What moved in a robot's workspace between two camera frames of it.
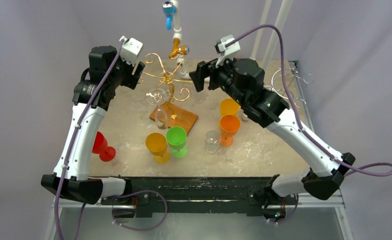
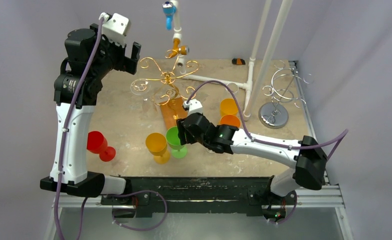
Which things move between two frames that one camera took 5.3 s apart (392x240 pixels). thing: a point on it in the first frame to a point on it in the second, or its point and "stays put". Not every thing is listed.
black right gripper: [208, 74] to [183, 129]
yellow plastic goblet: [229, 106] stays put
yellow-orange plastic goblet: [156, 145] stays put
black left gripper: [131, 79] to [124, 63]
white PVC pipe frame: [177, 35] stays put
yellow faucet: [178, 49] stays put
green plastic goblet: [176, 139] stays put
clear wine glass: [157, 97] to [140, 86]
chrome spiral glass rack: [296, 84] stays put
